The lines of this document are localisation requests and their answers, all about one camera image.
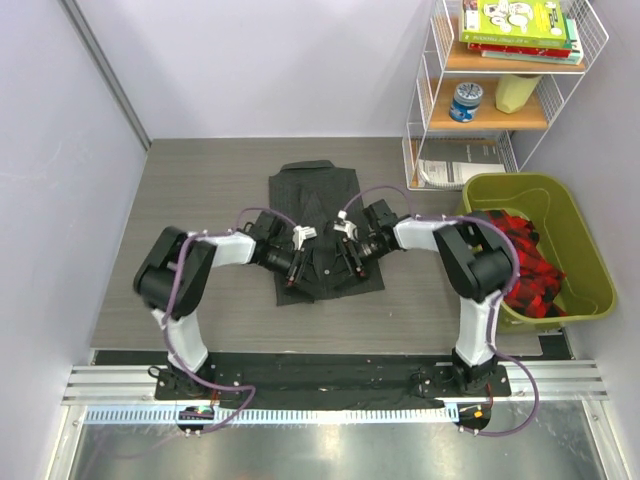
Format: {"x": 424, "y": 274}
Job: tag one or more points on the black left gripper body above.
{"x": 296, "y": 268}

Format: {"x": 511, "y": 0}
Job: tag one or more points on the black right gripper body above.
{"x": 347, "y": 250}

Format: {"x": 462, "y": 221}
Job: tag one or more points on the grey pinstriped long sleeve shirt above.
{"x": 312, "y": 193}

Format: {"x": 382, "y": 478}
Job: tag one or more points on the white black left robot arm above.
{"x": 173, "y": 277}

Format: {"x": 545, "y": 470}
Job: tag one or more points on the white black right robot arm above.
{"x": 480, "y": 263}

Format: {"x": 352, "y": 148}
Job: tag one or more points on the grey booklet with papers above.
{"x": 450, "y": 164}

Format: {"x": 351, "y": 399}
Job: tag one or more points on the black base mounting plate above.
{"x": 327, "y": 382}

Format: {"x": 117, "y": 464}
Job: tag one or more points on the red black plaid shirt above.
{"x": 540, "y": 281}

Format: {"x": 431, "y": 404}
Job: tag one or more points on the blue white tin can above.
{"x": 466, "y": 100}

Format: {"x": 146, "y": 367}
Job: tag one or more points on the pale yellow faceted vase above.
{"x": 514, "y": 90}

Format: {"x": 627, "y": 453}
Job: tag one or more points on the olive green plastic bin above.
{"x": 587, "y": 292}

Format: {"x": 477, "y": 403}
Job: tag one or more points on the red book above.
{"x": 522, "y": 50}

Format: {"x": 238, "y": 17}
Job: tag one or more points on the green board game box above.
{"x": 531, "y": 23}

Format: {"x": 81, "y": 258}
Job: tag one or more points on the teal book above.
{"x": 571, "y": 56}

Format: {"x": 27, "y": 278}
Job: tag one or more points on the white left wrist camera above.
{"x": 301, "y": 234}

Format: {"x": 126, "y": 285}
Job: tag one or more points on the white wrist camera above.
{"x": 301, "y": 234}
{"x": 346, "y": 227}

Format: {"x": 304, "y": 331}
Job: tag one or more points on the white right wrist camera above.
{"x": 346, "y": 227}

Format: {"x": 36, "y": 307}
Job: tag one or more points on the perforated cable duct strip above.
{"x": 201, "y": 415}

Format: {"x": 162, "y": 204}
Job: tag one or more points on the white wire shelf rack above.
{"x": 494, "y": 74}

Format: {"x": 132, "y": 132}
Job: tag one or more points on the aluminium extrusion rail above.
{"x": 131, "y": 384}

